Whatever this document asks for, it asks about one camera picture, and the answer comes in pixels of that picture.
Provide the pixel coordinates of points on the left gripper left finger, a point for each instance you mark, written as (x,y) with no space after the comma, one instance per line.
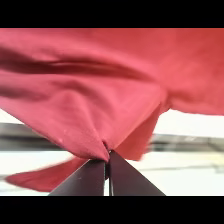
(85,180)

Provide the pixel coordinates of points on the red T-shirt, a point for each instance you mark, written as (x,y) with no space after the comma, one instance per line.
(100,90)

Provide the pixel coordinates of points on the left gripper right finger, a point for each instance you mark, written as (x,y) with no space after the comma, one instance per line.
(128,180)

